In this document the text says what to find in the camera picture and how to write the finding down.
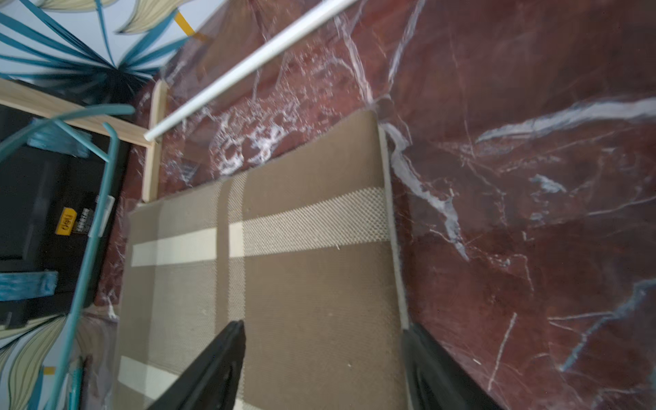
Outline wooden clothes rack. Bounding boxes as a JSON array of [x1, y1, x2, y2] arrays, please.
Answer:
[[1, 1, 364, 196]]

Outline black yellow toolbox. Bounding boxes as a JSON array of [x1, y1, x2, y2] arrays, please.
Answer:
[[0, 104, 129, 331]]

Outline teal plastic hanger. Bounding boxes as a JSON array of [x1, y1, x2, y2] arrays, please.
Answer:
[[1, 104, 133, 409]]

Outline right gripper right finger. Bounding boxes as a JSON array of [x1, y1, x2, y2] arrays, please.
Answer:
[[401, 324, 502, 410]]

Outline brown plaid scarf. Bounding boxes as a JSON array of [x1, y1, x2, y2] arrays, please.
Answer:
[[112, 110, 408, 409]]

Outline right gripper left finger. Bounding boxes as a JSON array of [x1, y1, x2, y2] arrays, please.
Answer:
[[150, 320, 246, 410]]

